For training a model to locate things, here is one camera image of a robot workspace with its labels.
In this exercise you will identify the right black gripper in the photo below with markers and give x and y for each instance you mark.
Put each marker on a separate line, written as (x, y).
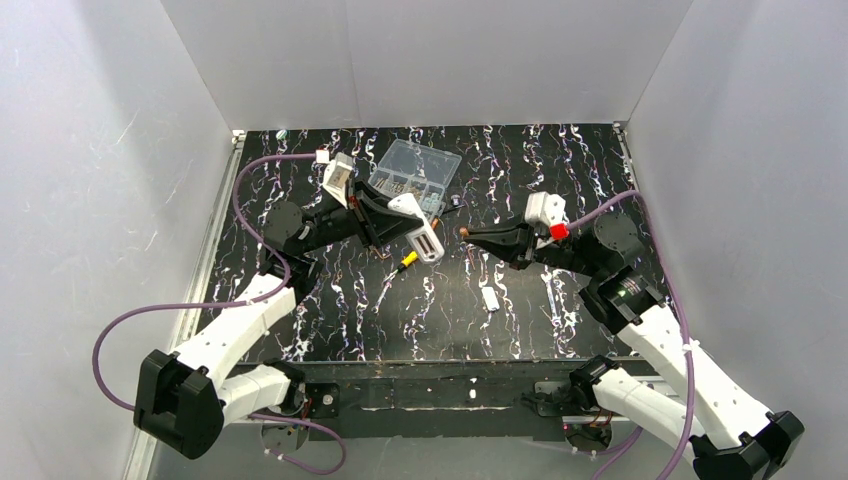
(530, 243)

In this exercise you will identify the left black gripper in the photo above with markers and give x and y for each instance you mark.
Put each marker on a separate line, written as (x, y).
(365, 221)

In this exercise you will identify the white remote control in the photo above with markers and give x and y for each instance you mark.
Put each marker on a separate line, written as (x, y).
(422, 237)

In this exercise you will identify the white battery cover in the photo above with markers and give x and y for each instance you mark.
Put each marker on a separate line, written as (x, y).
(490, 299)

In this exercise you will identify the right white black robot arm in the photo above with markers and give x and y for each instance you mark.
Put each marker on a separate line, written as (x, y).
(719, 428)

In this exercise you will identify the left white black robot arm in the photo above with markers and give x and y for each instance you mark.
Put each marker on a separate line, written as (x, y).
(185, 398)

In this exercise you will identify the clear plastic parts organizer box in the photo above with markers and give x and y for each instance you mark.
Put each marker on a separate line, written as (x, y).
(424, 171)

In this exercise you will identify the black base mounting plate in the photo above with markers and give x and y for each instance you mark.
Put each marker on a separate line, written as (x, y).
(453, 399)

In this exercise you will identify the yellow handled screwdriver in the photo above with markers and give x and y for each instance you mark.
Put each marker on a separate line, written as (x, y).
(404, 264)

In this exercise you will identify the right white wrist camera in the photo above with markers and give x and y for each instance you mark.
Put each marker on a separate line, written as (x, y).
(547, 210)

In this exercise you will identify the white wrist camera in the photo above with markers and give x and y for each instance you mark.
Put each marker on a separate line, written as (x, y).
(338, 171)
(547, 210)

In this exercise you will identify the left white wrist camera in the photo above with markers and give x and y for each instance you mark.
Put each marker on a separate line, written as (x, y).
(338, 171)

